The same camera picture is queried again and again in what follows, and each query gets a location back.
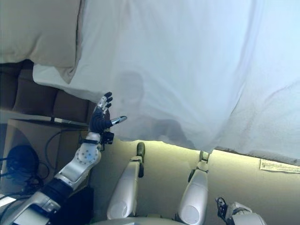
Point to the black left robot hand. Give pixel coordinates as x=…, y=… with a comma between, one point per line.
x=99, y=122

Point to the white duvet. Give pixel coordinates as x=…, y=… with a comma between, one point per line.
x=175, y=58

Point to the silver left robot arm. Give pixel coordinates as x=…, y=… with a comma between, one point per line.
x=75, y=168

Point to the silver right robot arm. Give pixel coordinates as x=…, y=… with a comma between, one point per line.
x=243, y=213

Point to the white fitted bed sheet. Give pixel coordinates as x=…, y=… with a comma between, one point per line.
x=77, y=86

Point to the silver left robot leg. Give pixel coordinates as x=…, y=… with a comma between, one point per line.
x=126, y=182

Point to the silver robot leg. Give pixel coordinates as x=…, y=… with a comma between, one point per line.
x=195, y=187
x=126, y=182

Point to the dark wooden nightstand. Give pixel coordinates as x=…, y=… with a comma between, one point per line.
x=30, y=133

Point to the black round device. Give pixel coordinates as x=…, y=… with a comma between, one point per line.
x=22, y=159

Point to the large beige pillow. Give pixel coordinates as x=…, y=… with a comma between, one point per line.
x=39, y=35

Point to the silver right robot leg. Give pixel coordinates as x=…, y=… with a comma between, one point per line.
x=195, y=187

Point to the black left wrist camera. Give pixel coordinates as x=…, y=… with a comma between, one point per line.
x=108, y=137

